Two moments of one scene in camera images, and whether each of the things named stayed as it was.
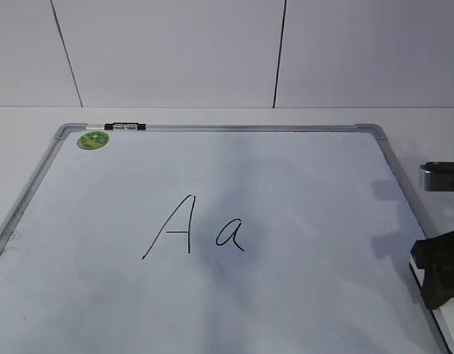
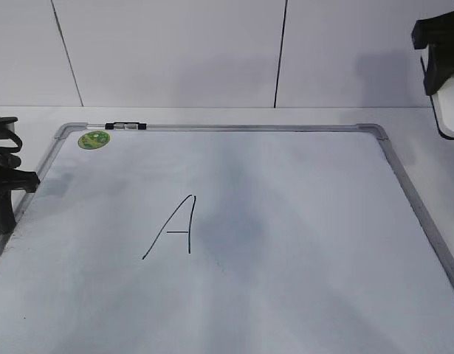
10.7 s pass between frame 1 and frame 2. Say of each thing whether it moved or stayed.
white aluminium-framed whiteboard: stayed
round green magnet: stayed
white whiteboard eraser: moved
